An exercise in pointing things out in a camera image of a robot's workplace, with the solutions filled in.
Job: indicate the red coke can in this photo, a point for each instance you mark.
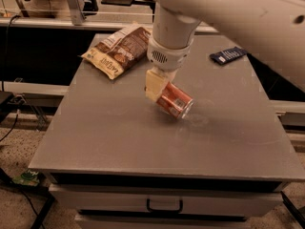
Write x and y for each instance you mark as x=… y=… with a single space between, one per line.
x=174 y=101

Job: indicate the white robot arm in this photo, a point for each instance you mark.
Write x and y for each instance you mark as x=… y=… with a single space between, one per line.
x=272 y=31

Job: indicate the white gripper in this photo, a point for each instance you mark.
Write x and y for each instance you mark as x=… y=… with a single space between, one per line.
x=167 y=58

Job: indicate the green packet on floor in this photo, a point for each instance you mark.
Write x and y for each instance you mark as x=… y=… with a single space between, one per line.
x=28 y=178

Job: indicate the brown and cream chip bag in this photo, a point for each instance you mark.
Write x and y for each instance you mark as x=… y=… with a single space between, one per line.
x=119 y=51

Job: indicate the black drawer handle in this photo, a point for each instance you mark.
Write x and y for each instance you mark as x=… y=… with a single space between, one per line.
x=167 y=206

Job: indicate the dark blue snack bar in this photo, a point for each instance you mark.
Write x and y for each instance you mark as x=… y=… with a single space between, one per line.
x=227 y=56

